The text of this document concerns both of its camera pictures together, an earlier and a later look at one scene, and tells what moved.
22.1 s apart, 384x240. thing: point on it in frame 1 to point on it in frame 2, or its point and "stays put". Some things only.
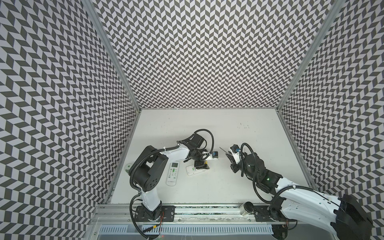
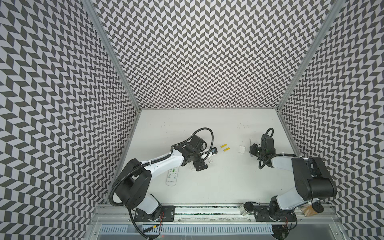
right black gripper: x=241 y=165 to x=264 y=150
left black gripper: x=201 y=165 stays put
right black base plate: x=262 y=214 stays put
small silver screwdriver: x=222 y=149 to x=251 y=154
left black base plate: x=167 y=214 stays put
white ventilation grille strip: x=190 y=230 stays put
